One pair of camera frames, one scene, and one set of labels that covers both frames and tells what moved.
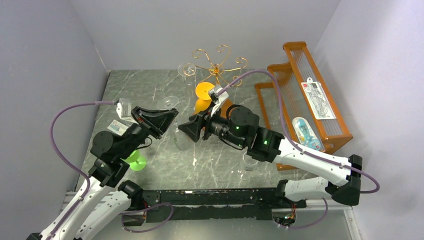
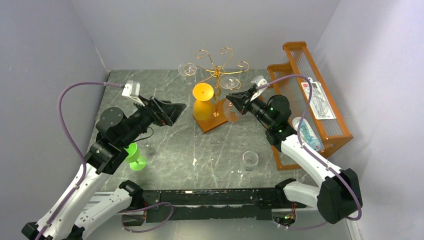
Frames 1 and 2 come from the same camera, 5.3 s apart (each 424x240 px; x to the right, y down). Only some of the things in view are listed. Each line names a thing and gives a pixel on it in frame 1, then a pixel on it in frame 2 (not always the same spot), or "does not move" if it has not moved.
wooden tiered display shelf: x=310 y=117 does not move
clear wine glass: x=188 y=71 does not move
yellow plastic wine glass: x=202 y=92 does not move
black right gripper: x=204 y=125 → x=245 y=103
